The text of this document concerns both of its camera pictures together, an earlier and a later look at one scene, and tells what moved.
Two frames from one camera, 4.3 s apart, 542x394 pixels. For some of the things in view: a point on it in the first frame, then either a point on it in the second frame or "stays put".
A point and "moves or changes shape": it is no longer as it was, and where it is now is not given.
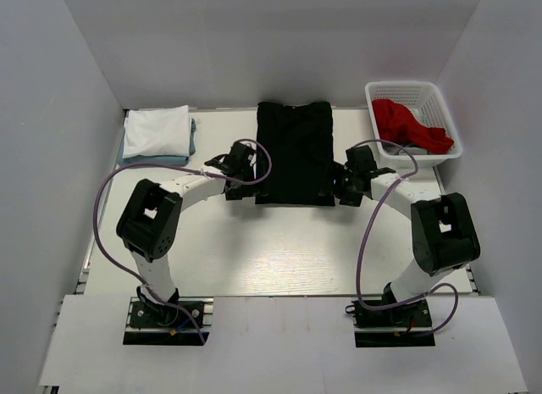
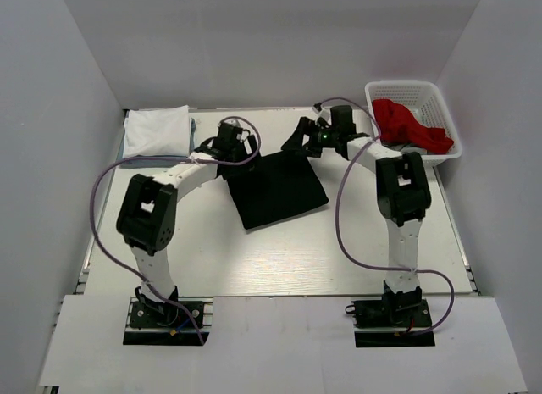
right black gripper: (351, 199) -> (306, 126)
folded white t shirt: (157, 131) stays put
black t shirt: (301, 141) moves or changes shape
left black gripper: (235, 193) -> (252, 143)
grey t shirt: (395, 150) stays put
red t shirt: (397, 124) stays put
